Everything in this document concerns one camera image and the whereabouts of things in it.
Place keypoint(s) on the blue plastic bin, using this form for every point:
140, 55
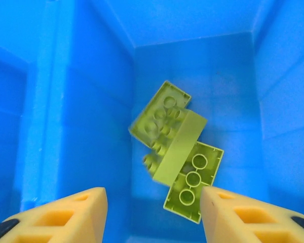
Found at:
218, 63
5, 101

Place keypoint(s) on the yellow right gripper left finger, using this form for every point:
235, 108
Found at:
60, 220

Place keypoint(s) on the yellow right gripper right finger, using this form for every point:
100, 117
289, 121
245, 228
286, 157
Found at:
243, 220

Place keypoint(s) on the green lego brick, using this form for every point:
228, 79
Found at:
207, 162
147, 121
182, 146

